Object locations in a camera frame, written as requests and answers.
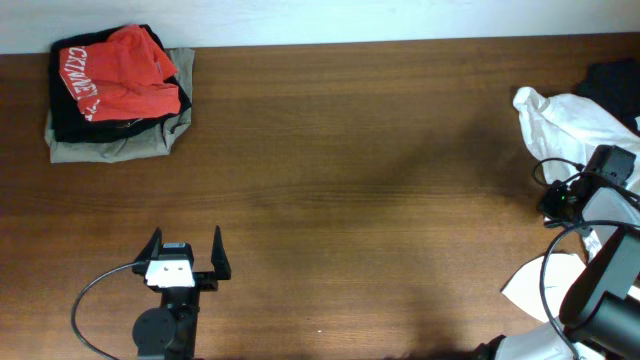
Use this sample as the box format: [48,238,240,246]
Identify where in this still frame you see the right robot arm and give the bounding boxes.
[471,187,639,360]

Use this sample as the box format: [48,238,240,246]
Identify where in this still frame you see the black garment at right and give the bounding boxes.
[574,58,639,135]

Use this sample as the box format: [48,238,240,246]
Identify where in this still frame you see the red folded shirt white lettering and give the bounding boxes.
[59,25,181,123]

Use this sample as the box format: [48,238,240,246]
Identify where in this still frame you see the white t-shirt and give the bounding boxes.
[502,87,639,323]

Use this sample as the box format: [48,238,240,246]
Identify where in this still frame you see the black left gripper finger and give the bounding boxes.
[135,227,162,262]
[210,226,231,274]

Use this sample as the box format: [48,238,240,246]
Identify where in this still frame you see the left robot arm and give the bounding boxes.
[132,228,232,360]

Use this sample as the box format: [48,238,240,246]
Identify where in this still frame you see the khaki folded garment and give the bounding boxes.
[45,42,195,163]

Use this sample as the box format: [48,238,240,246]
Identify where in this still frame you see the black folded shirt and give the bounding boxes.
[48,26,192,143]

